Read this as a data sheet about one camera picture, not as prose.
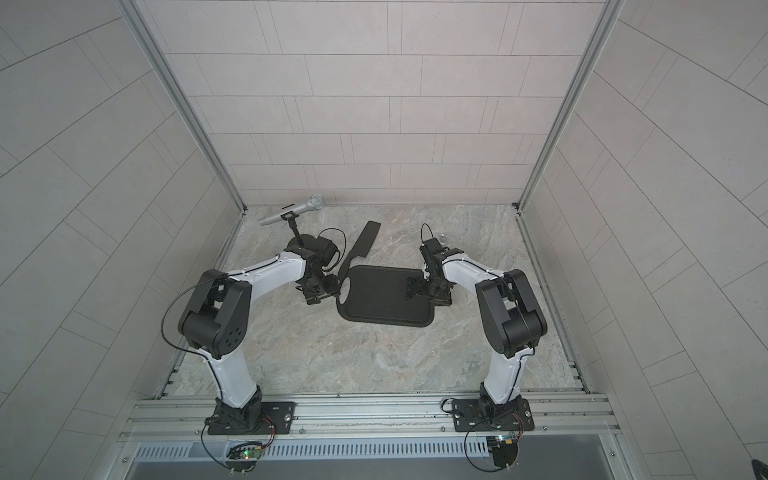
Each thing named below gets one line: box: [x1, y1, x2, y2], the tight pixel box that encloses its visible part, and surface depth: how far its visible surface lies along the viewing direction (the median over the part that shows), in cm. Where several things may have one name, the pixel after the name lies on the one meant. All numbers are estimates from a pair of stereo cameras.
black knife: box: [337, 220, 381, 283], surface depth 107 cm
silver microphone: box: [258, 194, 324, 226], surface depth 90 cm
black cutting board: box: [336, 265, 435, 327], surface depth 93 cm
